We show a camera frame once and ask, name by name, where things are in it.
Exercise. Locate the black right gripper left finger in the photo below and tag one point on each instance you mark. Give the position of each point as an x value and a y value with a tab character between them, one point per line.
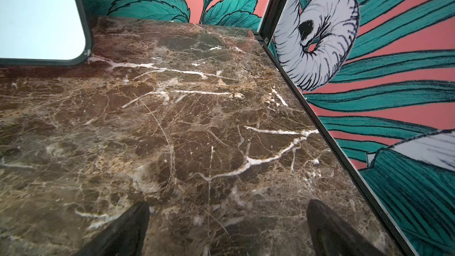
123	237

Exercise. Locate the black enclosure frame post right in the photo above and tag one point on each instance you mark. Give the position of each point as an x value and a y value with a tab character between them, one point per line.
266	30

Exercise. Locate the white dry-erase board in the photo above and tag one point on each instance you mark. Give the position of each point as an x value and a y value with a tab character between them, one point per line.
44	33

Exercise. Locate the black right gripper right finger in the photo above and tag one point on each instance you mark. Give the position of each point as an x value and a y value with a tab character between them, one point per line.
333	236

